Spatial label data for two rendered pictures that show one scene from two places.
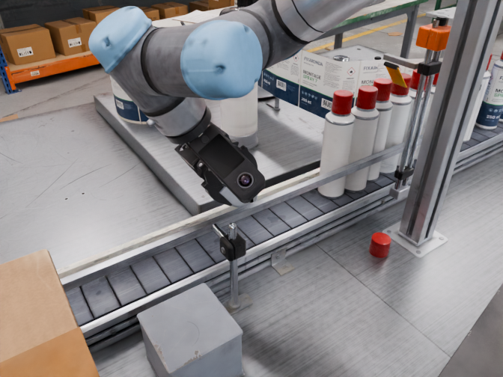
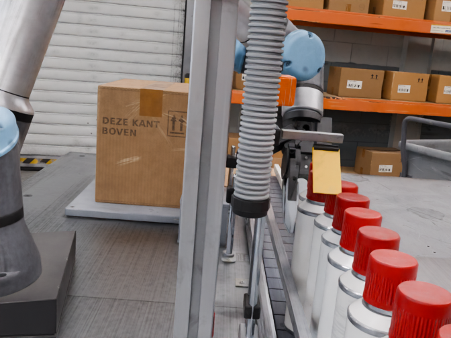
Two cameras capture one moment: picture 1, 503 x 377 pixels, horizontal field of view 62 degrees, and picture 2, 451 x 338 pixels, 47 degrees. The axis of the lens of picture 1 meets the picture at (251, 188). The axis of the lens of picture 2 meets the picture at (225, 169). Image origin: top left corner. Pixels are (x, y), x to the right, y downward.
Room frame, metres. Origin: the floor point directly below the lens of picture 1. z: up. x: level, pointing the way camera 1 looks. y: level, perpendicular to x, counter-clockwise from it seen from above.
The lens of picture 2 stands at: (0.93, -0.77, 1.21)
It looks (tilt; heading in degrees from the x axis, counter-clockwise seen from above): 13 degrees down; 123
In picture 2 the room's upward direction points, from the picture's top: 5 degrees clockwise
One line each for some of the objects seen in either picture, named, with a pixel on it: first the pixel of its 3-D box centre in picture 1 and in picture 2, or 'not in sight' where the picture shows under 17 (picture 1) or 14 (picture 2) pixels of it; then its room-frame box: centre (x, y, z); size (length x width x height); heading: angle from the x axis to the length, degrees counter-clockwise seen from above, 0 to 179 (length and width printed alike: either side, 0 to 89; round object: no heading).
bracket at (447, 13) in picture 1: (464, 14); not in sight; (1.02, -0.49, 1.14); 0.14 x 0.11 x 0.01; 124
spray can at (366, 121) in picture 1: (359, 140); (313, 253); (0.70, -0.20, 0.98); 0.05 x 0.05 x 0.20
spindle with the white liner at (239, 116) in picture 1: (238, 81); not in sight; (0.89, 0.03, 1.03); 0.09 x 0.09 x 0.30
